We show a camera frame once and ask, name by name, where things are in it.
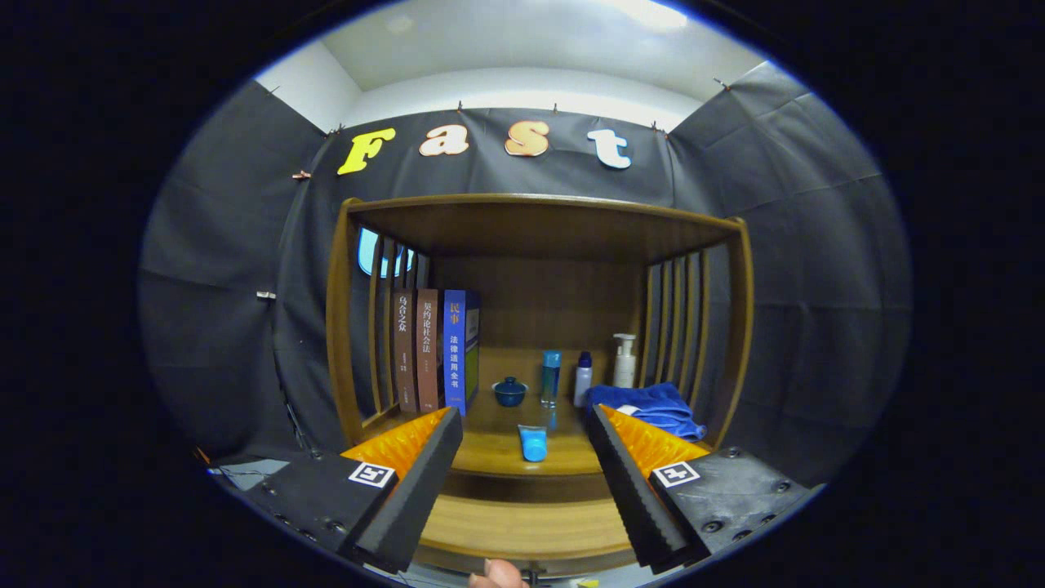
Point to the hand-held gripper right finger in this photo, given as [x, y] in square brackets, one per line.
[633, 498]

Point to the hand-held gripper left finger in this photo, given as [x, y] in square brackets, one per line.
[420, 498]

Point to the light blue tube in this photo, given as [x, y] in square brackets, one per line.
[533, 445]

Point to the wooden countertop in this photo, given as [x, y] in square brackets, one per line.
[490, 449]

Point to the wooden cabinet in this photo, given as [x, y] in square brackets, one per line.
[539, 310]

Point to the blue folded towel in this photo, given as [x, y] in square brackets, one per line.
[653, 404]

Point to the white bottle with blue cap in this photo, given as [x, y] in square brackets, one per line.
[583, 384]

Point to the white pump bottle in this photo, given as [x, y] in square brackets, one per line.
[624, 367]

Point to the dark blue lidded teacup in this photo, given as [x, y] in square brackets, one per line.
[510, 394]

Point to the teal glass bottle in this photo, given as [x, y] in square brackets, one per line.
[551, 380]

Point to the reddish brown book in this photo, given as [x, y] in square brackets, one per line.
[429, 351]

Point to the dark brown book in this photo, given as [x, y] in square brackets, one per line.
[404, 351]

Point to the blue book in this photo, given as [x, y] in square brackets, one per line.
[454, 351]

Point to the black backdrop cloth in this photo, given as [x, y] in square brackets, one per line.
[816, 286]

